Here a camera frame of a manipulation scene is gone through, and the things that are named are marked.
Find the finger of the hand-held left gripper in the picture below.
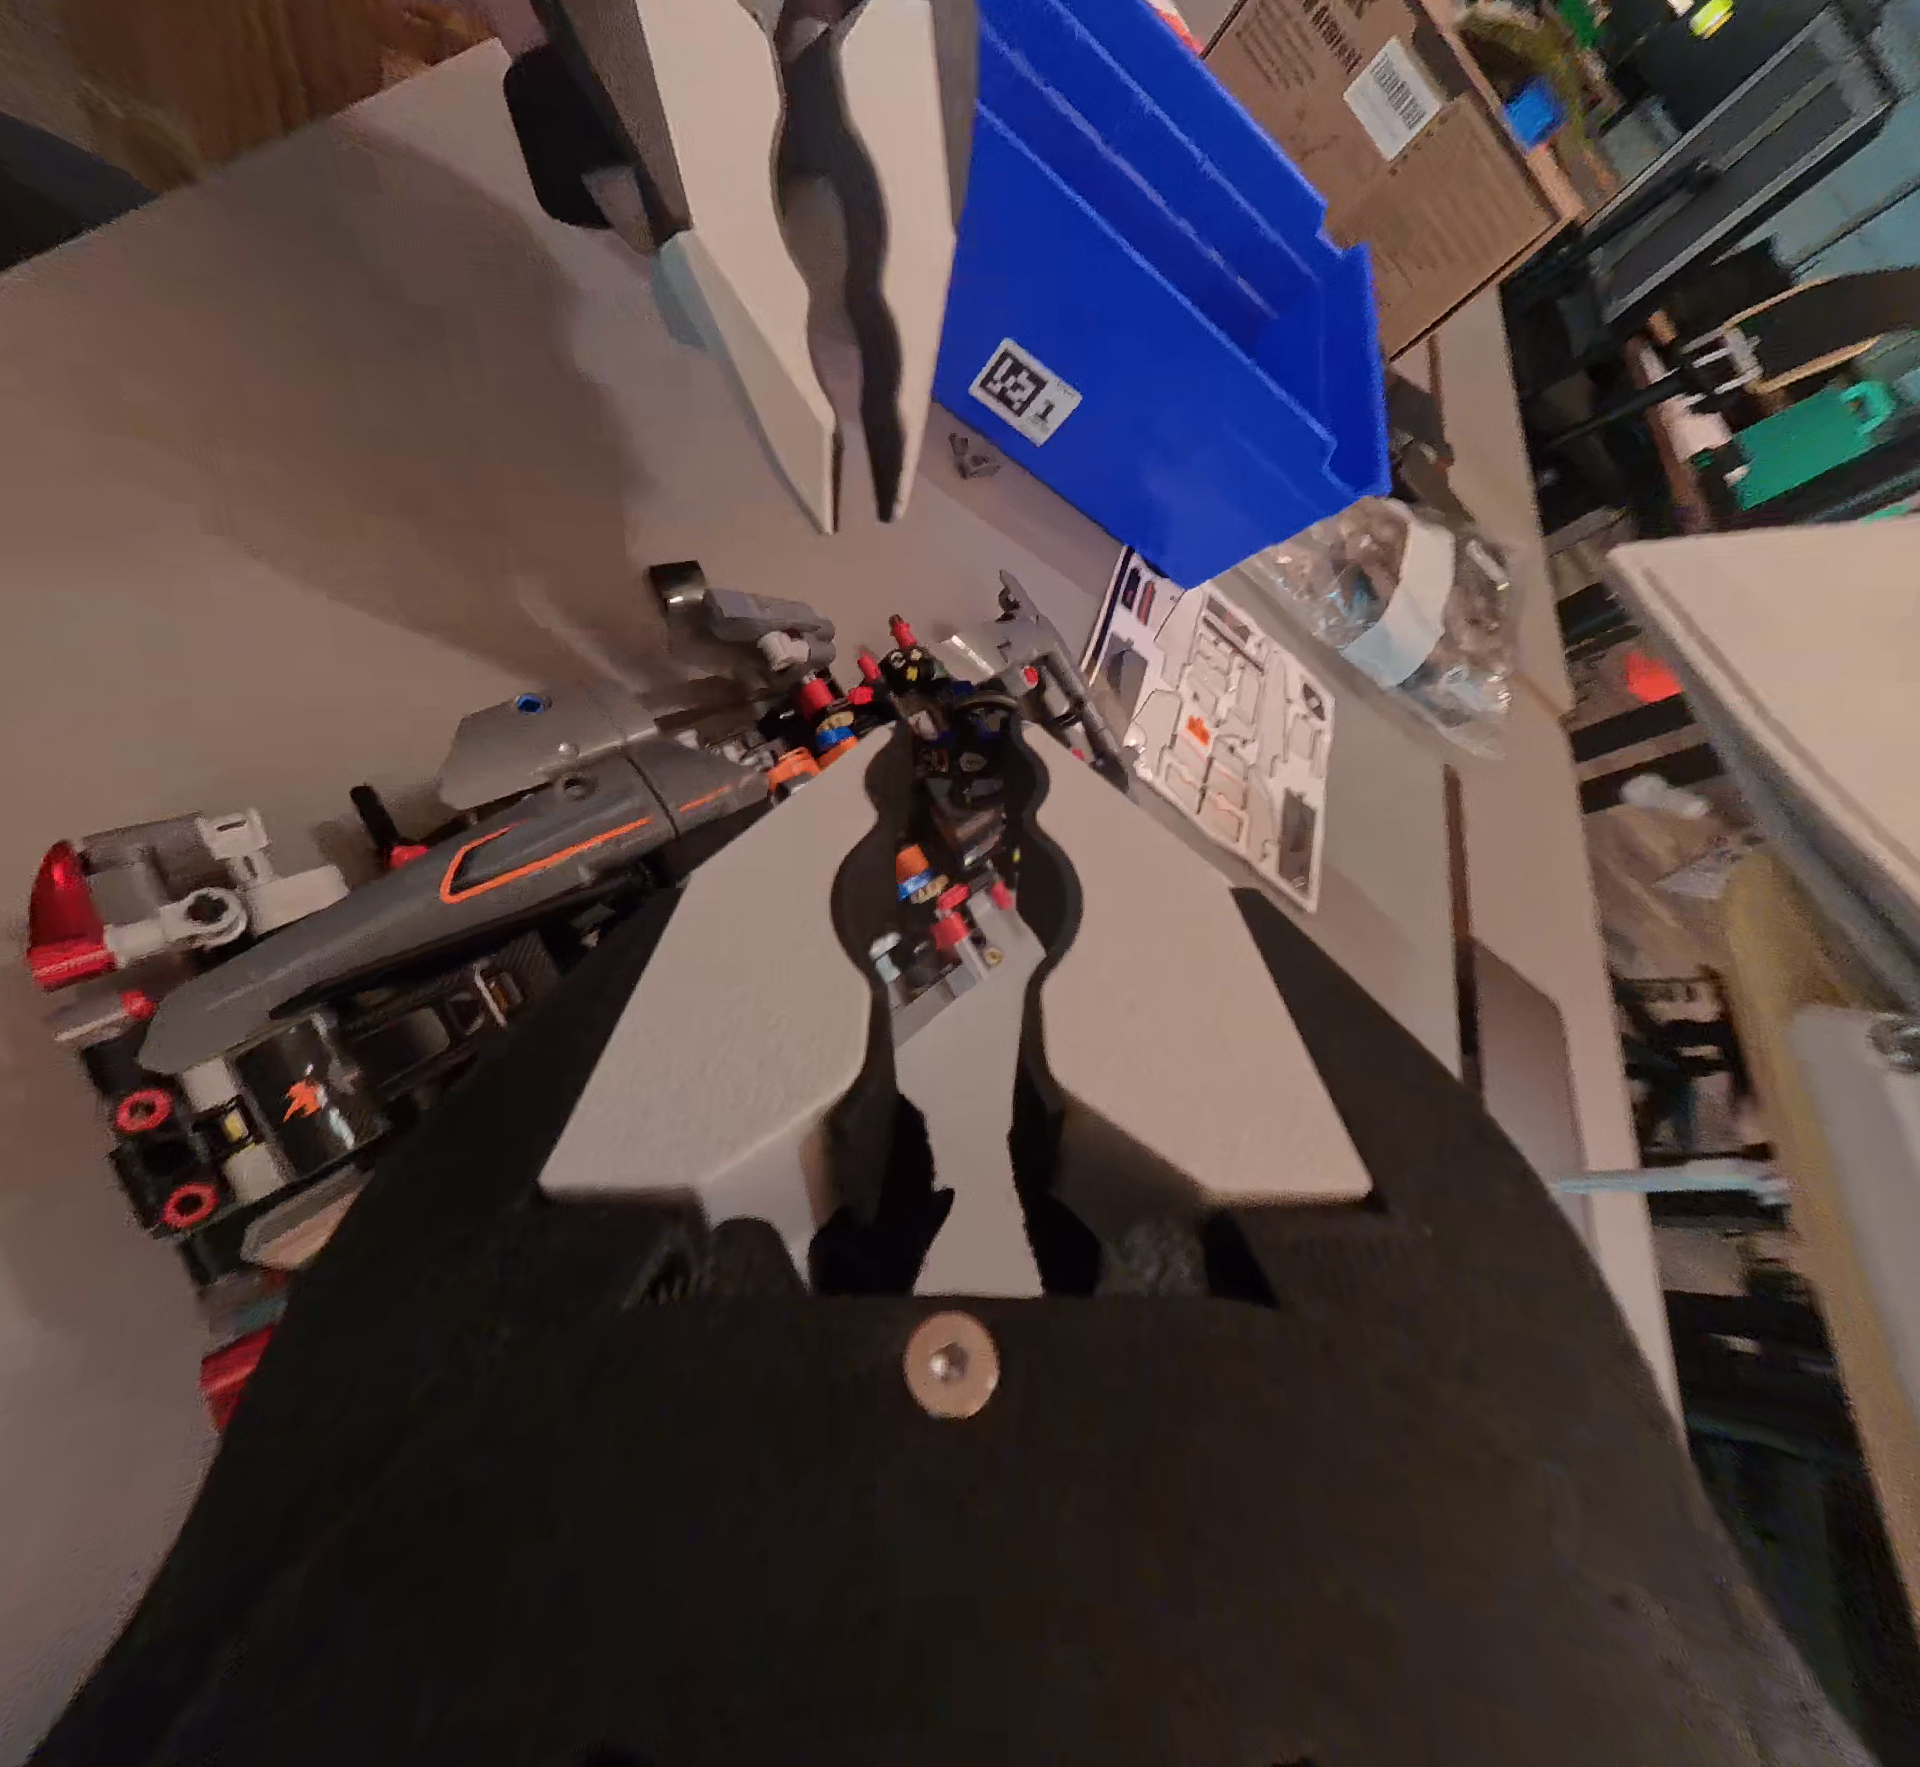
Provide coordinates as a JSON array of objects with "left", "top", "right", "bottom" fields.
[
  {"left": 785, "top": 0, "right": 966, "bottom": 527},
  {"left": 619, "top": 0, "right": 847, "bottom": 540}
]

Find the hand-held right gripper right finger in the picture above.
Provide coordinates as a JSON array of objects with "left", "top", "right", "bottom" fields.
[{"left": 1014, "top": 729, "right": 1377, "bottom": 1294}]

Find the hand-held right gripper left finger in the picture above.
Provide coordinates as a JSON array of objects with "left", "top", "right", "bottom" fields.
[{"left": 539, "top": 729, "right": 952, "bottom": 1294}]

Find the grey black lego car model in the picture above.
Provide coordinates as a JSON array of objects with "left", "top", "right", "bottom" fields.
[{"left": 22, "top": 564, "right": 1142, "bottom": 1440}]

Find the black lego steering wheel assembly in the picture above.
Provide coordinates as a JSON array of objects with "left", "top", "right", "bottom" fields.
[{"left": 914, "top": 685, "right": 1040, "bottom": 825}]

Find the lego sticker sheet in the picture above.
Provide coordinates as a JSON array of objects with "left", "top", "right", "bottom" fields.
[{"left": 1079, "top": 543, "right": 1340, "bottom": 916}]

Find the clear bag of lego parts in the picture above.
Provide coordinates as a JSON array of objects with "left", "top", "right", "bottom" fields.
[{"left": 1243, "top": 498, "right": 1522, "bottom": 759}]

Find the blue storage bin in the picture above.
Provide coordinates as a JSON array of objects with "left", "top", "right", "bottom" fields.
[{"left": 931, "top": 0, "right": 1394, "bottom": 587}]

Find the white stand with metal arms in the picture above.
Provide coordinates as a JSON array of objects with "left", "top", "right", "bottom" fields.
[{"left": 1552, "top": 1159, "right": 1794, "bottom": 1205}]

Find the brown cardboard box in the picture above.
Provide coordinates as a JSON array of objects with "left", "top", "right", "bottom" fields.
[{"left": 1199, "top": 0, "right": 1593, "bottom": 362}]

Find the dark chair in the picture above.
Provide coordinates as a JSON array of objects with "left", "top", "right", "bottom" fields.
[{"left": 0, "top": 109, "right": 159, "bottom": 279}]

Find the open instruction booklet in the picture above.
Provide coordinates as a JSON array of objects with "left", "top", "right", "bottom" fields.
[{"left": 1604, "top": 522, "right": 1920, "bottom": 1011}]

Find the green plastic box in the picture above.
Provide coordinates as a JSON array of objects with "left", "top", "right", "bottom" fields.
[{"left": 1733, "top": 378, "right": 1904, "bottom": 514}]

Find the grey desk cable flap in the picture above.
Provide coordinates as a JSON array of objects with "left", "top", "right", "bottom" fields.
[{"left": 1469, "top": 939, "right": 1566, "bottom": 1205}]

